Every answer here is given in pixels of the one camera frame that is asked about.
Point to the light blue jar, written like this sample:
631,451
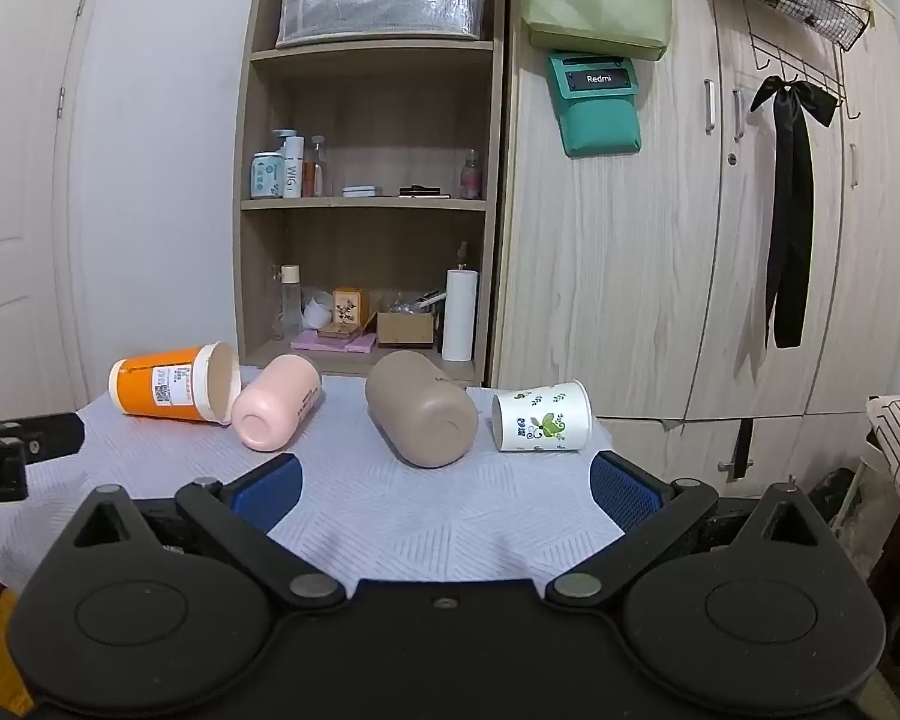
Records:
266,176

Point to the clear bottle beige cap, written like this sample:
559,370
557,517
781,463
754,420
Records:
291,307

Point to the flat white case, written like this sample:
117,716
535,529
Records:
360,191

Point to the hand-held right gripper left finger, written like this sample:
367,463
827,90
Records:
266,487

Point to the yellow object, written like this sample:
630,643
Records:
4,645

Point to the pink cosmetic bottle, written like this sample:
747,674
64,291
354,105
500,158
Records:
471,180

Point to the pale patterned tablecloth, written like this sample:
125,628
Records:
390,510

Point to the silver storage box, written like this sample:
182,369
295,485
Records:
382,0

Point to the brown liquid bottle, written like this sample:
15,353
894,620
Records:
314,172

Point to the white green-printed paper cup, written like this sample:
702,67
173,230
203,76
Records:
544,420

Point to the teal fabric pouch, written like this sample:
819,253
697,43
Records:
600,120

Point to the black ribbon bow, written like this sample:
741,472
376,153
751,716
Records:
789,187

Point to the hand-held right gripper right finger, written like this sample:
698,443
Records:
626,487

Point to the white door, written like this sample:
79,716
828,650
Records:
15,165

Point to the wooden shelf unit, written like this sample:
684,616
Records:
367,105

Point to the flat black case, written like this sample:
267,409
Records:
424,192

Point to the brown cardboard box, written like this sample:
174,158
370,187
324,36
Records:
406,328

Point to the taupe brown cup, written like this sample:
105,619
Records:
420,409

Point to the yellow printed box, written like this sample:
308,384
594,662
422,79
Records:
349,307

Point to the pink flat pad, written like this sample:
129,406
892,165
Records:
330,343

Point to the orange paper cup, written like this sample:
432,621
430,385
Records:
150,386

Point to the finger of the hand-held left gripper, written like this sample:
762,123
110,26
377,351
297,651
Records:
49,436

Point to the light wooden wardrobe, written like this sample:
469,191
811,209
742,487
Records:
615,255

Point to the white paper towel roll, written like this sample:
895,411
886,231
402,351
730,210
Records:
459,315

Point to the olive green fabric bag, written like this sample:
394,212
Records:
596,7

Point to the pink cup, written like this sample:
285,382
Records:
274,405

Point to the white pump bottle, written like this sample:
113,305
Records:
292,169

